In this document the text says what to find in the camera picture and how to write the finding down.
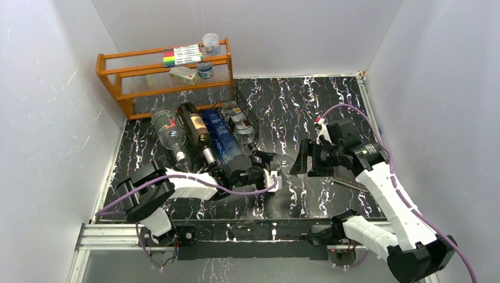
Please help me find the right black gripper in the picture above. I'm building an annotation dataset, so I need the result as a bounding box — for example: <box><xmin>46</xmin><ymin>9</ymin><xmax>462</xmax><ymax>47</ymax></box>
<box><xmin>289</xmin><ymin>138</ymin><xmax>343</xmax><ymax>177</ymax></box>

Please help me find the square clear liquor bottle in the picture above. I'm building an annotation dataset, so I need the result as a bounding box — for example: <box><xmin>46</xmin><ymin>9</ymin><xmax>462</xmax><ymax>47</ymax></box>
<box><xmin>221</xmin><ymin>100</ymin><xmax>256</xmax><ymax>154</ymax></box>

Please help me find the blue water bottle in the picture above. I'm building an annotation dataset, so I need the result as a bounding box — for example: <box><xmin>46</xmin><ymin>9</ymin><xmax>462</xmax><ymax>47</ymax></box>
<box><xmin>201</xmin><ymin>109</ymin><xmax>242</xmax><ymax>164</ymax></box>

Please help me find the dark wine bottle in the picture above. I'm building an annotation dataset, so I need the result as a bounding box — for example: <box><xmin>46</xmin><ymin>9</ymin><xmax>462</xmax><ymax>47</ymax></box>
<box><xmin>177</xmin><ymin>102</ymin><xmax>218</xmax><ymax>169</ymax></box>

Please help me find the clear bottle red label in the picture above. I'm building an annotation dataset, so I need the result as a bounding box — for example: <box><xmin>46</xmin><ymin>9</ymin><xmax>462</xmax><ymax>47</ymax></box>
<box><xmin>152</xmin><ymin>107</ymin><xmax>188</xmax><ymax>164</ymax></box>

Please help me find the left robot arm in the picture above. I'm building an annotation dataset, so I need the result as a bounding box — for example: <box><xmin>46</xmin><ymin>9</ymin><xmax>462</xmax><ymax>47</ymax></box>
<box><xmin>116</xmin><ymin>153</ymin><xmax>282</xmax><ymax>246</ymax></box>

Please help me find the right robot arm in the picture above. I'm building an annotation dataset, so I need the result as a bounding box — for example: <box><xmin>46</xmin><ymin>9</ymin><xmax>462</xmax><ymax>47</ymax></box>
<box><xmin>290</xmin><ymin>118</ymin><xmax>456</xmax><ymax>282</ymax></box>

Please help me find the dark hardcover book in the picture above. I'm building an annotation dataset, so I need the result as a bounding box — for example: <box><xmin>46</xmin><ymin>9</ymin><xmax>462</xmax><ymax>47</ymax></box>
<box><xmin>333</xmin><ymin>166</ymin><xmax>366</xmax><ymax>192</ymax></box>

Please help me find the small blue tin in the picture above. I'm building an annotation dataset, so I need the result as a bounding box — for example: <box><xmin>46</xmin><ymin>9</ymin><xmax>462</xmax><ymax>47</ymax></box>
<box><xmin>197</xmin><ymin>62</ymin><xmax>213</xmax><ymax>79</ymax></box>

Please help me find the small white cardboard box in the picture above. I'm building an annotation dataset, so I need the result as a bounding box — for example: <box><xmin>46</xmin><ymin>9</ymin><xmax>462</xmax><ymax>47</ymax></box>
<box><xmin>169</xmin><ymin>66</ymin><xmax>199</xmax><ymax>85</ymax></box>

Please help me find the clear plastic round container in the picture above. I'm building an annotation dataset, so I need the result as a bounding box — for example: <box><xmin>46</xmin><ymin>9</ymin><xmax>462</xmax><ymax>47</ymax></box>
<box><xmin>202</xmin><ymin>33</ymin><xmax>220</xmax><ymax>54</ymax></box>

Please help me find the pack of coloured markers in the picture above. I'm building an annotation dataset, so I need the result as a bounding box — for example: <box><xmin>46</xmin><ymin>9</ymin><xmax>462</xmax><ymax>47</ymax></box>
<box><xmin>162</xmin><ymin>44</ymin><xmax>203</xmax><ymax>68</ymax></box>

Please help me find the orange wooden shelf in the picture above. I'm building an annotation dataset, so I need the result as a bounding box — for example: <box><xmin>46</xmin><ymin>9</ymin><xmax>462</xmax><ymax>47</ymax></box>
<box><xmin>95</xmin><ymin>38</ymin><xmax>235</xmax><ymax>120</ymax></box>

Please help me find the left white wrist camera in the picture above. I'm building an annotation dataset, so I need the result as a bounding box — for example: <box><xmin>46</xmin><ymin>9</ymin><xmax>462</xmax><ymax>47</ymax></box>
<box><xmin>264</xmin><ymin>169</ymin><xmax>282</xmax><ymax>193</ymax></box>

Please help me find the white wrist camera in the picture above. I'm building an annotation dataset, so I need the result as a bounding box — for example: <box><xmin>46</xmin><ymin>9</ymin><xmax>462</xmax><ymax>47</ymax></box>
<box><xmin>264</xmin><ymin>169</ymin><xmax>282</xmax><ymax>193</ymax></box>
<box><xmin>314</xmin><ymin>116</ymin><xmax>331</xmax><ymax>146</ymax></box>

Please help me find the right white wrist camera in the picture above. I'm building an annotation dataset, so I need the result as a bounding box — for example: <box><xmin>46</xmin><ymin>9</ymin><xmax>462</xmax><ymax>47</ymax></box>
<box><xmin>314</xmin><ymin>116</ymin><xmax>331</xmax><ymax>146</ymax></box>

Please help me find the black wire wine rack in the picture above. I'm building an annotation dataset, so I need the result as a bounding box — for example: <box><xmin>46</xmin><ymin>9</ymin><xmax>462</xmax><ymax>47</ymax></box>
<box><xmin>186</xmin><ymin>86</ymin><xmax>259</xmax><ymax>142</ymax></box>

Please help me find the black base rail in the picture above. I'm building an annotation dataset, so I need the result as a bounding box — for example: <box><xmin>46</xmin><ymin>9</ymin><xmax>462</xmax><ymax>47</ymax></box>
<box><xmin>76</xmin><ymin>218</ymin><xmax>399</xmax><ymax>262</ymax></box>

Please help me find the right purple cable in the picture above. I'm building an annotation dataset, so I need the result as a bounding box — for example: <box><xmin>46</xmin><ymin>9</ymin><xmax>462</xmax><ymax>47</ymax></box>
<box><xmin>320</xmin><ymin>103</ymin><xmax>478</xmax><ymax>283</ymax></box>

